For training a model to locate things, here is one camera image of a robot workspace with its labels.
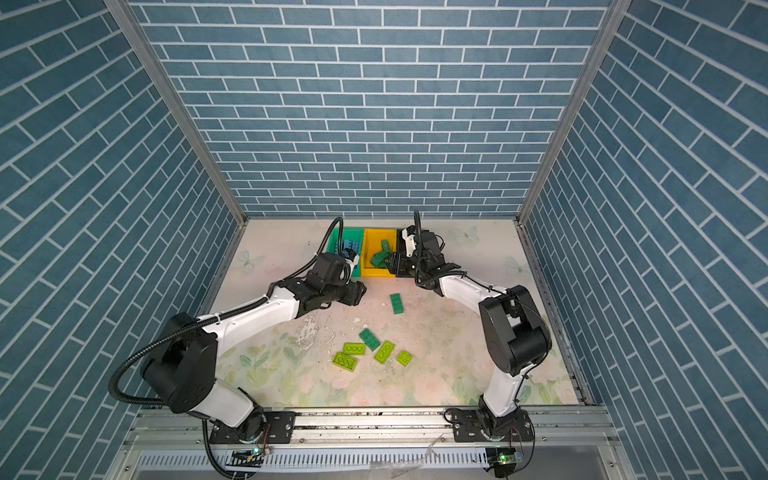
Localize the blue lego brick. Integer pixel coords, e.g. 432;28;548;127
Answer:
342;239;361;255

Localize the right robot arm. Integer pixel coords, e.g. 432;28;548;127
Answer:
387;223;552;419

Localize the green plastic bin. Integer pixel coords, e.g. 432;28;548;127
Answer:
326;228;364;278

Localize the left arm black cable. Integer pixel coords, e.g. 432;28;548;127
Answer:
107;217;346;480

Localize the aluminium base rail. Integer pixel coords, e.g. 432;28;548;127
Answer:
108;405;632;479

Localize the yellow plastic bin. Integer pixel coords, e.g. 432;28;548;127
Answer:
361;229;397;278

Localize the small lime lego brick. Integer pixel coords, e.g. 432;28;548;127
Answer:
396;350;413;367

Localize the aluminium corner post left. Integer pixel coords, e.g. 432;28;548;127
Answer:
104;0;248;227

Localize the aluminium corner post right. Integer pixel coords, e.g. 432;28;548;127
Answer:
516;0;631;226

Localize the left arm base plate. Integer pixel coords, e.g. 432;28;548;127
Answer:
207;411;297;445

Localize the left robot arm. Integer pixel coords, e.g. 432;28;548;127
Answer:
141;249;366;429

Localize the aluminium corner post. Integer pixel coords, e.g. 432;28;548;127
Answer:
516;0;631;226
104;0;248;227

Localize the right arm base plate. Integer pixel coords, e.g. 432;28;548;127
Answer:
442;407;535;443

